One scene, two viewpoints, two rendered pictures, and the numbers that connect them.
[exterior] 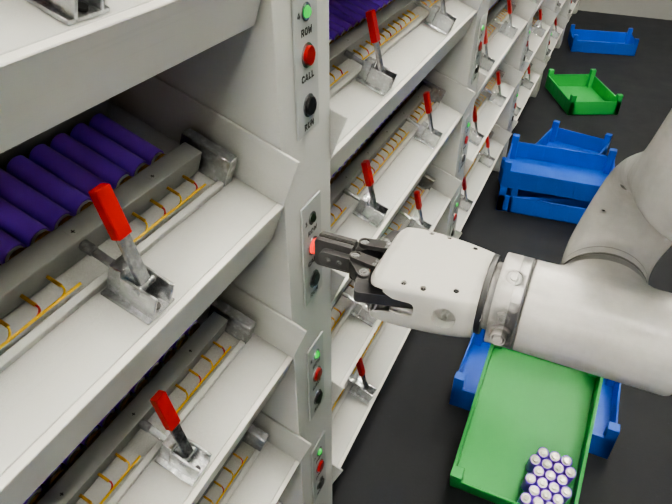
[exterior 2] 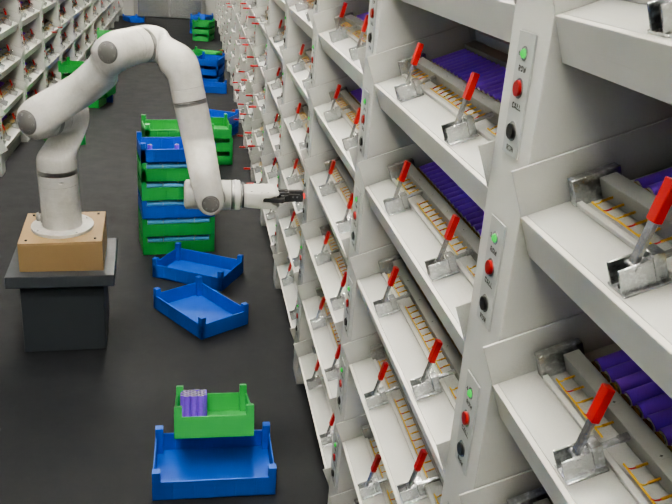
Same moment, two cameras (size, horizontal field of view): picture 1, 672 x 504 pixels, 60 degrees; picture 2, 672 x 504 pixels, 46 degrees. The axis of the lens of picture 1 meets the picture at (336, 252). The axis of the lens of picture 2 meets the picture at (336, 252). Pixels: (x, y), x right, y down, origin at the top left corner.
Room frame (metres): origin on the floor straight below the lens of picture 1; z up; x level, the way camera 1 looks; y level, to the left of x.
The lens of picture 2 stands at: (2.29, -1.16, 1.31)
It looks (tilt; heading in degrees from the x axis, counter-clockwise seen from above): 22 degrees down; 144
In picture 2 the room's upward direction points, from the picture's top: 4 degrees clockwise
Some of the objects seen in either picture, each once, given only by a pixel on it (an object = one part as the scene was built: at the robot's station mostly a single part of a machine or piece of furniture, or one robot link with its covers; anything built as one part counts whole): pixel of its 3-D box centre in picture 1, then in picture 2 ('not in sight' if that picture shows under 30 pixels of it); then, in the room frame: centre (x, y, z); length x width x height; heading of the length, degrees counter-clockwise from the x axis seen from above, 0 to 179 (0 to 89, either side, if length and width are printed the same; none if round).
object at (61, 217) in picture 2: not in sight; (60, 199); (-0.11, -0.51, 0.47); 0.19 x 0.19 x 0.18
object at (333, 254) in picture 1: (341, 264); not in sight; (0.44, -0.01, 0.60); 0.07 x 0.03 x 0.03; 65
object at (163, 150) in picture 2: not in sight; (175, 146); (-0.69, 0.14, 0.44); 0.30 x 0.20 x 0.08; 74
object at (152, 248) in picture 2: not in sight; (176, 236); (-0.69, 0.14, 0.04); 0.30 x 0.20 x 0.08; 74
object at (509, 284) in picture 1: (505, 300); (236, 194); (0.39, -0.15, 0.60); 0.09 x 0.03 x 0.08; 155
